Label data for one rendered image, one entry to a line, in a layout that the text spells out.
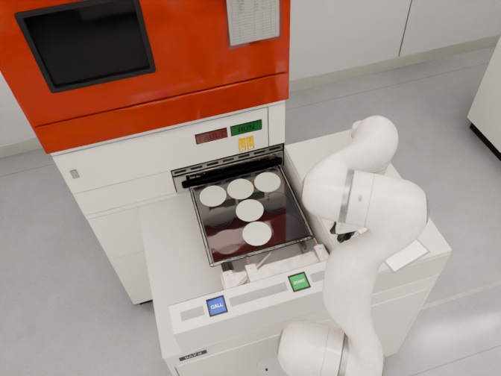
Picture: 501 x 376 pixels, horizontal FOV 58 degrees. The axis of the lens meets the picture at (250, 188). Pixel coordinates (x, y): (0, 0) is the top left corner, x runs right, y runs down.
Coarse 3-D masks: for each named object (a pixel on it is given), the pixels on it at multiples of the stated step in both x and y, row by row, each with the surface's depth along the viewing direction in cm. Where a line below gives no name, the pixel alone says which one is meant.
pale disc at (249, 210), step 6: (240, 204) 166; (246, 204) 166; (252, 204) 166; (258, 204) 165; (240, 210) 164; (246, 210) 164; (252, 210) 164; (258, 210) 164; (240, 216) 162; (246, 216) 162; (252, 216) 162; (258, 216) 162
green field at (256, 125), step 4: (248, 124) 162; (252, 124) 163; (256, 124) 163; (260, 124) 164; (232, 128) 162; (236, 128) 162; (240, 128) 163; (244, 128) 163; (248, 128) 164; (252, 128) 164; (256, 128) 165; (260, 128) 166; (232, 132) 163; (236, 132) 164; (240, 132) 164; (244, 132) 165
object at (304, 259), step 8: (296, 256) 153; (304, 256) 153; (312, 256) 153; (272, 264) 151; (280, 264) 151; (288, 264) 151; (296, 264) 151; (304, 264) 151; (240, 272) 150; (264, 272) 149; (272, 272) 149; (280, 272) 149; (240, 280) 148; (248, 280) 148; (224, 288) 146
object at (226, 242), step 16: (240, 176) 175; (256, 176) 175; (256, 192) 169; (272, 192) 169; (288, 192) 169; (208, 208) 166; (224, 208) 165; (272, 208) 164; (288, 208) 164; (208, 224) 161; (224, 224) 161; (240, 224) 160; (272, 224) 160; (288, 224) 159; (304, 224) 159; (208, 240) 156; (224, 240) 156; (240, 240) 156; (272, 240) 155; (288, 240) 155; (224, 256) 152
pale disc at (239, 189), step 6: (240, 180) 174; (246, 180) 174; (228, 186) 172; (234, 186) 172; (240, 186) 172; (246, 186) 172; (252, 186) 172; (228, 192) 170; (234, 192) 170; (240, 192) 170; (246, 192) 170; (252, 192) 169; (240, 198) 168
